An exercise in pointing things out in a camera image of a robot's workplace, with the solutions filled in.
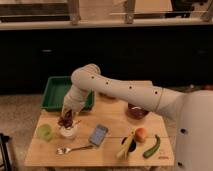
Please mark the dark purple grape bunch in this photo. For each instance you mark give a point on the dark purple grape bunch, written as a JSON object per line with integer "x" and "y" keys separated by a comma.
{"x": 67, "y": 120}

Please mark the green plastic tray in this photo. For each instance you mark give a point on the green plastic tray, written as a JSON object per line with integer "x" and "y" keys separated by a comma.
{"x": 56, "y": 89}

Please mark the black stand at left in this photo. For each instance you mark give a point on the black stand at left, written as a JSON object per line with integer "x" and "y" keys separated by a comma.
{"x": 4, "y": 140}

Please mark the silver metal fork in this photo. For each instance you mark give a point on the silver metal fork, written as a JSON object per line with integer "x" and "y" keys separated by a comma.
{"x": 66, "y": 150}

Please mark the brown bowl with food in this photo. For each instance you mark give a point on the brown bowl with food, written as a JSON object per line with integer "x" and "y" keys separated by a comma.
{"x": 106, "y": 96}

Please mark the orange peach fruit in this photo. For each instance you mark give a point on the orange peach fruit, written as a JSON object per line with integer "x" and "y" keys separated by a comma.
{"x": 140, "y": 134}

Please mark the dark red bowl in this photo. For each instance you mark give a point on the dark red bowl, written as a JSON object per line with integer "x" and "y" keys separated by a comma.
{"x": 136, "y": 112}

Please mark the wooden table board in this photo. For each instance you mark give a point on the wooden table board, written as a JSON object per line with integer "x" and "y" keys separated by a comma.
{"x": 112, "y": 114}

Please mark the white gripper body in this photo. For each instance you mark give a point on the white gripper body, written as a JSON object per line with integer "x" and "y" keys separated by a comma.
{"x": 75, "y": 99}

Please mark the yellow banana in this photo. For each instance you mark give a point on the yellow banana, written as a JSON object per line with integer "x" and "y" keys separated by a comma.
{"x": 125, "y": 146}

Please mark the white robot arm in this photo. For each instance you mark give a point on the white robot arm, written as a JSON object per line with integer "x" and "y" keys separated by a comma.
{"x": 193, "y": 112}

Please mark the green cucumber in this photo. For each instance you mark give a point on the green cucumber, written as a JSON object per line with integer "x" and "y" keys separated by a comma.
{"x": 152, "y": 150}

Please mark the bottles on floor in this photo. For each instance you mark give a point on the bottles on floor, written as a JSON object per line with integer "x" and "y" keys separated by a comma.
{"x": 192, "y": 88}

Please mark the white paper cup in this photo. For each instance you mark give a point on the white paper cup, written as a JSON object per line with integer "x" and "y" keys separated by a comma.
{"x": 69, "y": 132}

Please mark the wooden shelf frame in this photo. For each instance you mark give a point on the wooden shelf frame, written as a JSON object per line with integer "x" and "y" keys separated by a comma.
{"x": 52, "y": 14}

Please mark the small green cup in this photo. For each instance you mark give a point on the small green cup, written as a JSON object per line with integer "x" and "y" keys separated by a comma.
{"x": 44, "y": 132}

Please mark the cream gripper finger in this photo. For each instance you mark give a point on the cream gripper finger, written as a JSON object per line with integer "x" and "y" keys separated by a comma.
{"x": 75, "y": 120}
{"x": 63, "y": 113}

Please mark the black round bowl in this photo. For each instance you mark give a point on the black round bowl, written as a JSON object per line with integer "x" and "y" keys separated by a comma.
{"x": 132, "y": 146}

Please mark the blue sponge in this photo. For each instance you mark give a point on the blue sponge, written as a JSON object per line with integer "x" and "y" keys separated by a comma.
{"x": 98, "y": 135}

